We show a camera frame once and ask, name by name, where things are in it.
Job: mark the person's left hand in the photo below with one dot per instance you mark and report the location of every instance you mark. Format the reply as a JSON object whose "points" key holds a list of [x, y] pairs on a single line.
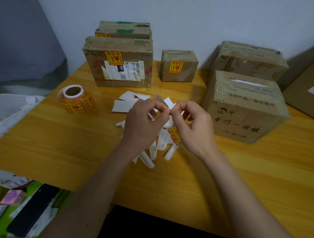
{"points": [[139, 127]]}

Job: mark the person's right hand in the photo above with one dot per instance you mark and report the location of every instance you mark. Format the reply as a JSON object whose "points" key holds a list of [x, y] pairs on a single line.
{"points": [[196, 132]]}

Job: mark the person's left thumb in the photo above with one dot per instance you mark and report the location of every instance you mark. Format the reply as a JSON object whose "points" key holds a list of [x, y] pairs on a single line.
{"points": [[163, 117]]}

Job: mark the person's right thumb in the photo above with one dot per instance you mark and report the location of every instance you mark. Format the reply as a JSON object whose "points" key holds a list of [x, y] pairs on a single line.
{"points": [[175, 117]]}

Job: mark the small sticker backing paper piece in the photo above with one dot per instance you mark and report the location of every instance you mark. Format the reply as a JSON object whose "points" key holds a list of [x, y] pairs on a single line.
{"points": [[161, 100]]}

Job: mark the person's right forearm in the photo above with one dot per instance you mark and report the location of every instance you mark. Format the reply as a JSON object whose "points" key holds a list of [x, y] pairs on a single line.
{"points": [[242, 196]]}

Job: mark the person's left forearm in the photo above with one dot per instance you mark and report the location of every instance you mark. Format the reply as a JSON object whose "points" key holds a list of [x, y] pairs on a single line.
{"points": [[95, 191]]}

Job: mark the loose yellow red warning sticker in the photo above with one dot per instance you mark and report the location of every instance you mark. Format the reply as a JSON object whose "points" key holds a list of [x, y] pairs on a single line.
{"points": [[174, 135]]}

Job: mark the pile of white backing strips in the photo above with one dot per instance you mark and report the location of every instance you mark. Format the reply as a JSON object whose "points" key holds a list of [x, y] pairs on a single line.
{"points": [[125, 104]]}

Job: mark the small cube cardboard box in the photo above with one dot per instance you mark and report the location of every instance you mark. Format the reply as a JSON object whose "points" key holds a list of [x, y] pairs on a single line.
{"points": [[177, 66]]}

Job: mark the cardboard box with black print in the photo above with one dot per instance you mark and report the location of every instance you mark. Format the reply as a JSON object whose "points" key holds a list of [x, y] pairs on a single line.
{"points": [[242, 107]]}

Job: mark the cardboard box with shipping label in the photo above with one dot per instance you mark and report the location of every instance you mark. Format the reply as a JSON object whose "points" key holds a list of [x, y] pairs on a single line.
{"points": [[117, 63]]}

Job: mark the roll of yellow red stickers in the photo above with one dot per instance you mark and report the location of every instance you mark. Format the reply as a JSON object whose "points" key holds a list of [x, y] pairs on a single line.
{"points": [[76, 100]]}

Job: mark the wide taped cardboard box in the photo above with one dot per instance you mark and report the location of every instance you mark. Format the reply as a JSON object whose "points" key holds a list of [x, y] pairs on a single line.
{"points": [[250, 61]]}

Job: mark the flat cardboard box green tape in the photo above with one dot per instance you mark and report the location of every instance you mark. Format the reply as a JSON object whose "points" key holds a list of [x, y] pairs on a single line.
{"points": [[125, 30]]}

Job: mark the plain brown cardboard box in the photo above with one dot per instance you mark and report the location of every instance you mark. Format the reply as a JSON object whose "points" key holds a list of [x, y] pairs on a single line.
{"points": [[300, 95]]}

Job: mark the grey fabric panel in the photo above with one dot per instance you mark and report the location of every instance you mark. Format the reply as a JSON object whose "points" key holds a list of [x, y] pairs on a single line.
{"points": [[27, 44]]}

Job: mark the black phone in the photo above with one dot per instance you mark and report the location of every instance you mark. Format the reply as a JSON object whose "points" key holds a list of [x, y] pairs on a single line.
{"points": [[32, 210]]}

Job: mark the white printed paper sheet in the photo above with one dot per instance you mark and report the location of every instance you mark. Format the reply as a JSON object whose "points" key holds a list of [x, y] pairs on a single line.
{"points": [[13, 180]]}

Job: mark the small pink box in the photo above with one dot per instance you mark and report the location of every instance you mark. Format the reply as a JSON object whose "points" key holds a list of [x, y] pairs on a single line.
{"points": [[13, 197]]}

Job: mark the green mat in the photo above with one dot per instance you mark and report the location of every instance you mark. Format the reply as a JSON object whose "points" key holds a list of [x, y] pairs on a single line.
{"points": [[9, 220]]}

